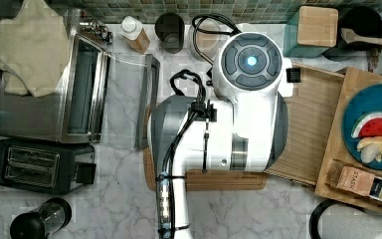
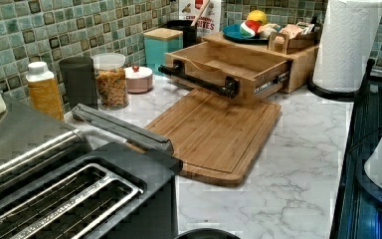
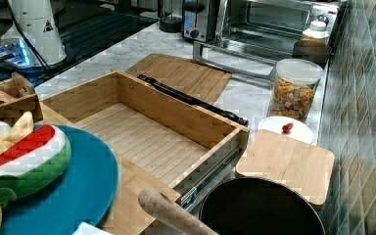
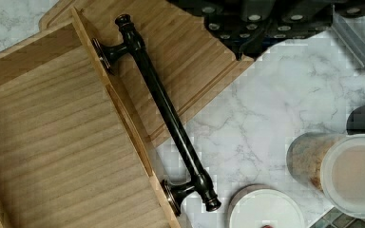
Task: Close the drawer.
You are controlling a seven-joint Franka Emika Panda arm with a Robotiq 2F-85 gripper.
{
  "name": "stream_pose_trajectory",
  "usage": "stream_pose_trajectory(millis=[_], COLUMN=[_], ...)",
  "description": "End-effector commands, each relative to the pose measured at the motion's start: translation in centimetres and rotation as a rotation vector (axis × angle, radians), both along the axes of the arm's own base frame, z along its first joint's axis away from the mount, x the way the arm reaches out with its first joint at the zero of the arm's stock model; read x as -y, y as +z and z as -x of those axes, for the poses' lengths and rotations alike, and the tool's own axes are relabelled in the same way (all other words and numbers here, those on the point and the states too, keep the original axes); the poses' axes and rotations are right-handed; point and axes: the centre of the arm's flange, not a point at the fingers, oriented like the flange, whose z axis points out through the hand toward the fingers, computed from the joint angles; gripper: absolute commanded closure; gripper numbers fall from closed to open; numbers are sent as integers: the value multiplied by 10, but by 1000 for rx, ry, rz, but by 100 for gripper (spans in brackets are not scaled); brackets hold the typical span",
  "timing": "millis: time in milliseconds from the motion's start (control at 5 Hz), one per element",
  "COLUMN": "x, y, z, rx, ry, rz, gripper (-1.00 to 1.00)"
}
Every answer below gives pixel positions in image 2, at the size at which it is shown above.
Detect bamboo drawer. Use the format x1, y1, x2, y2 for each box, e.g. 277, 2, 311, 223
158, 42, 291, 105

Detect bamboo drawer cabinet box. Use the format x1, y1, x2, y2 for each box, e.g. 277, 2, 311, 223
202, 32, 318, 94

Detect bamboo cutting board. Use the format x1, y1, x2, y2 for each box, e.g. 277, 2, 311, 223
145, 90, 282, 187

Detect teal canister bamboo lid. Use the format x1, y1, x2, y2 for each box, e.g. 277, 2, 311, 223
143, 28, 183, 76

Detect black utensil holder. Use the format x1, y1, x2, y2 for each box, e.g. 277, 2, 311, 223
166, 20, 197, 48

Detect clear pasta jar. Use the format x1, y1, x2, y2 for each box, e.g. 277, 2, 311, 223
92, 53, 129, 110

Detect blue plate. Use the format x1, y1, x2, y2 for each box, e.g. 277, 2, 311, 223
222, 24, 269, 45

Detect cereal bites box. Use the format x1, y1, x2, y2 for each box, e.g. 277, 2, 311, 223
179, 0, 223, 38

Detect black two-slot toaster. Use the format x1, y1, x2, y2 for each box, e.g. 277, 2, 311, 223
0, 143, 182, 239

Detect toy watermelon slice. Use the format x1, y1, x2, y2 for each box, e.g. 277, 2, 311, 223
240, 20, 262, 38

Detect beige toy fruit pieces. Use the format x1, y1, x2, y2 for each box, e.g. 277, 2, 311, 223
258, 24, 282, 39

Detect wooden spoon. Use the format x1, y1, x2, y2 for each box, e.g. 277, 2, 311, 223
190, 0, 211, 27

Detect wooden tea bag holder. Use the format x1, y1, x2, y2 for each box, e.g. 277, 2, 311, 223
268, 30, 321, 55

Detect dark grey cup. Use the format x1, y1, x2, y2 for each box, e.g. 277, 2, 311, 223
59, 56, 97, 109

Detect yellow toy lemon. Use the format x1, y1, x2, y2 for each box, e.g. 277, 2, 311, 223
247, 10, 268, 25

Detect orange bottle white cap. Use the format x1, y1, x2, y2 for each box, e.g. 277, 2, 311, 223
26, 62, 64, 120

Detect black paper towel stand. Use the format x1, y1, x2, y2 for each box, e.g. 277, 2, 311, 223
306, 58, 376, 103

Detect stainless toaster oven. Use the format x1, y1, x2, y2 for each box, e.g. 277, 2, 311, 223
0, 95, 175, 203

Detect paper towel roll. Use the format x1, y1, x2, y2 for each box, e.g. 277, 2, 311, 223
312, 0, 382, 93

